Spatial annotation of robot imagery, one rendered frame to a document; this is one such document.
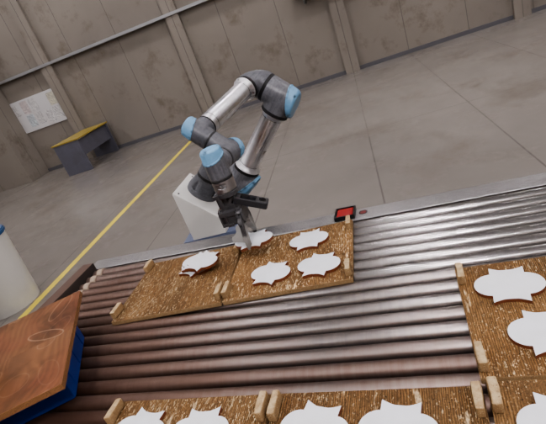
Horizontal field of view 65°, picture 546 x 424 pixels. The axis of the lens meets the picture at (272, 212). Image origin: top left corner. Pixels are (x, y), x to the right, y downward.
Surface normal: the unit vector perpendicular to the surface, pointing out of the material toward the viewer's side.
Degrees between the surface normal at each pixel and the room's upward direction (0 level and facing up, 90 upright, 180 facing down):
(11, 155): 90
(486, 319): 0
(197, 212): 90
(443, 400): 0
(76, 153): 90
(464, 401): 0
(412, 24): 90
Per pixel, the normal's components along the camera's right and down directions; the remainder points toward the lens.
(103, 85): -0.13, 0.45
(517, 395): -0.33, -0.86
